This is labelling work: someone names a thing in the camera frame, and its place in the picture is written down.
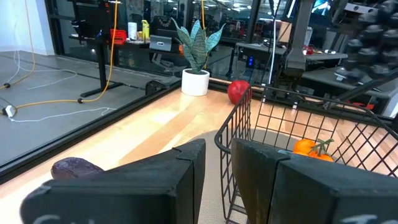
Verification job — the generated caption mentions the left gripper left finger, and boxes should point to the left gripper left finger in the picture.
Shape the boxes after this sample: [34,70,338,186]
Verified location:
[20,138,206,224]

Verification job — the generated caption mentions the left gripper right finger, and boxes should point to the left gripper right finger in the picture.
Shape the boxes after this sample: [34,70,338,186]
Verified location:
[230,138,398,224]

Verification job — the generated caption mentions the orange tangerine bunch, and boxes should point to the orange tangerine bunch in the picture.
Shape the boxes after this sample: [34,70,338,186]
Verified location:
[293,138,336,164]

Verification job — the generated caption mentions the purple eggplant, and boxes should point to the purple eggplant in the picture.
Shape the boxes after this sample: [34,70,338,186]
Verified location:
[50,157,105,181]

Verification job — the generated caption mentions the snake plant in white pot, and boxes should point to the snake plant in white pot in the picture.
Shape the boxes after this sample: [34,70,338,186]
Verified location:
[170,17,226,97]

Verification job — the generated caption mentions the red apple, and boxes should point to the red apple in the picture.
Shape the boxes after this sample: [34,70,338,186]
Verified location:
[226,80,252,106]

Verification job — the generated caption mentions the black desk stand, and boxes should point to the black desk stand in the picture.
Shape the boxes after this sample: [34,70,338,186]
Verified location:
[70,0,125,99]

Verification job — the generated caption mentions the grey box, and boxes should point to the grey box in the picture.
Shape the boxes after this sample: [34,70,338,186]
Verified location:
[149,34,174,52]

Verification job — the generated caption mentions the red box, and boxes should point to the red box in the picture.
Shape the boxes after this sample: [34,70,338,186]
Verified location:
[110,29,128,46]

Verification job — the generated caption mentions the yellow bottle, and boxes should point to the yellow bottle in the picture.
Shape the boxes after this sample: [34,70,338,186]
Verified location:
[141,19,150,41]

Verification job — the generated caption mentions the white paper roll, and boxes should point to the white paper roll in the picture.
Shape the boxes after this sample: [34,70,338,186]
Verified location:
[127,21,138,41]

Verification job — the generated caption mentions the yellow floor cable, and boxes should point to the yellow floor cable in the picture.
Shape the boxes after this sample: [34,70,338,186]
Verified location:
[0,0,121,110]

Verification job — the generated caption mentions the black wire basket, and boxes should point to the black wire basket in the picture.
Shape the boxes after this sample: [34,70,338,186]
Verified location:
[214,83,398,224]

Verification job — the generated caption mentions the thin white cable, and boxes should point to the thin white cable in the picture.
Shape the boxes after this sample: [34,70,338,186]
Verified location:
[0,49,117,124]

